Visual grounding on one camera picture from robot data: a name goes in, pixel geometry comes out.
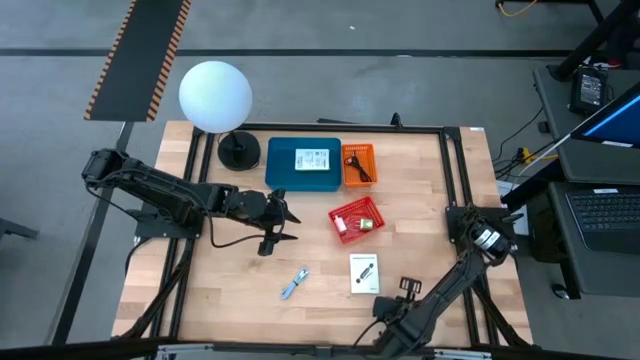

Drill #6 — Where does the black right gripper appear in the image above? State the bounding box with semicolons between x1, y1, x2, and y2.
397;277;426;326

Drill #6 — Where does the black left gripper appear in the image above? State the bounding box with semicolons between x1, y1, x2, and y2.
234;187;303;245

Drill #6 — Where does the white product box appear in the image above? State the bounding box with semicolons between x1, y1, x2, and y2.
348;252;381;296

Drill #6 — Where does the light blue cable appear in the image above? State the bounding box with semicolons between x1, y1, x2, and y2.
279;265;311;301

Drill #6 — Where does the red plastic basket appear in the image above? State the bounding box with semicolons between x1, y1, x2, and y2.
327;195;387;246

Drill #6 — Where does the black cable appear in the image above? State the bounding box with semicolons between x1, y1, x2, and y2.
344;154;374;184

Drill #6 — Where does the teal plastic bin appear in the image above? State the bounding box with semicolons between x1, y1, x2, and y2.
264;136;344;193

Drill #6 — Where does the orange plastic basket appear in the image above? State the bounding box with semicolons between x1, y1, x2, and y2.
341;143;379;189

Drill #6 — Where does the white paper sheet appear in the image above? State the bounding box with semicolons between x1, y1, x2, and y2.
496;178;530;237

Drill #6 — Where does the white globe table lamp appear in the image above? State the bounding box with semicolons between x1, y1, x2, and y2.
178;59;262;173

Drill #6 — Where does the yellow power plug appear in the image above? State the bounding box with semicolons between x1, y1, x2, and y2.
516;146;560;165

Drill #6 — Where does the dark grey laptop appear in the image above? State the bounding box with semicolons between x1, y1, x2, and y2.
546;180;640;300

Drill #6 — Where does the black hazard-striped floor mat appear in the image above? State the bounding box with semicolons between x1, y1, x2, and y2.
82;0;193;123

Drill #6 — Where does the grey desk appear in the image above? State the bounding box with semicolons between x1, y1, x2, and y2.
531;63;640;301

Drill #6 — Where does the black labelled power adapter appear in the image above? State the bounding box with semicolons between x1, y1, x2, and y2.
569;67;610;117

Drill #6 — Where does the blue-screen monitor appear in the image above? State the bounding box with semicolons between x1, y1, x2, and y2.
568;81;640;150

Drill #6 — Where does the black furniture leg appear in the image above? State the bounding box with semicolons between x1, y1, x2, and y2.
0;216;40;242

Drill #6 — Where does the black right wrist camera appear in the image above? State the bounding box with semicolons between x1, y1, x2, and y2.
372;295;401;321

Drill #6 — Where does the black aluminium table frame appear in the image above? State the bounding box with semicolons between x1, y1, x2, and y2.
112;113;534;360

